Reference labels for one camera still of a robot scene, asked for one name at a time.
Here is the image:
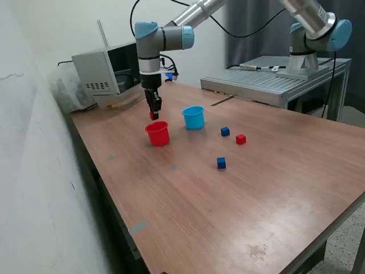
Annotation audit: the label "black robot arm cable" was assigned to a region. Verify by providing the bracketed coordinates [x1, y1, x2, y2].
[129, 0, 286, 38]

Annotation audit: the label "cable with white connector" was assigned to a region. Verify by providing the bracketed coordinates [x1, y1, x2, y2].
[226, 64, 287, 72]

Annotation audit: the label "aluminium robot base platform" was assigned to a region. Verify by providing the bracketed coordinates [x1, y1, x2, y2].
[200, 55, 352, 121]

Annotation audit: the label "grey tape piece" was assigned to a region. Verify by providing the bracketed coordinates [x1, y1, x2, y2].
[128, 221, 148, 236]

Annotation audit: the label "thin white rod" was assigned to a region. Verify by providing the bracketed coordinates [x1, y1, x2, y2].
[96, 19, 110, 48]

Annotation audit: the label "blue cup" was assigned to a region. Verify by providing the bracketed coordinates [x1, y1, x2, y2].
[181, 105, 206, 131]

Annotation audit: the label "black hanging cable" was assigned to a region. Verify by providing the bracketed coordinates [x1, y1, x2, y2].
[320, 50, 338, 119]

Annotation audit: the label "wooden sticks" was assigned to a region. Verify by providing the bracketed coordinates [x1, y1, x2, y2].
[106, 95, 141, 110]

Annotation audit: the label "red cup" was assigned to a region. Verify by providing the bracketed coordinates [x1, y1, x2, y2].
[144, 120, 171, 147]

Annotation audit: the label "silver microwave oven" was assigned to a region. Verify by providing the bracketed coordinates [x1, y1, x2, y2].
[71, 42, 142, 96]

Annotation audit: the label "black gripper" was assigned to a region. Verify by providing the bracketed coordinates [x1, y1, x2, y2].
[140, 72, 163, 120]

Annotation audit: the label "dark tape strip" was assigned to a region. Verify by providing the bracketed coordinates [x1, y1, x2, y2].
[210, 96, 235, 107]

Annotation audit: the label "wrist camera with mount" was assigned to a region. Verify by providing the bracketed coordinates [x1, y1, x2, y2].
[159, 56, 180, 83]

